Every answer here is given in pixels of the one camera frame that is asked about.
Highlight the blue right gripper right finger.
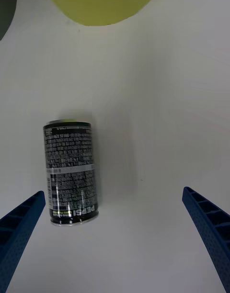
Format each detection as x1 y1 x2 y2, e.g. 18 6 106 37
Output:
182 186 230 293

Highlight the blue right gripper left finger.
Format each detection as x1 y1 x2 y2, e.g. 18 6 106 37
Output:
0 190 46 293

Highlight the black drink can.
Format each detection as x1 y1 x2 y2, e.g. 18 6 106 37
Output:
43 119 99 226

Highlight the grey plastic bin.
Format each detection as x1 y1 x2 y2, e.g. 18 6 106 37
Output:
0 0 18 41

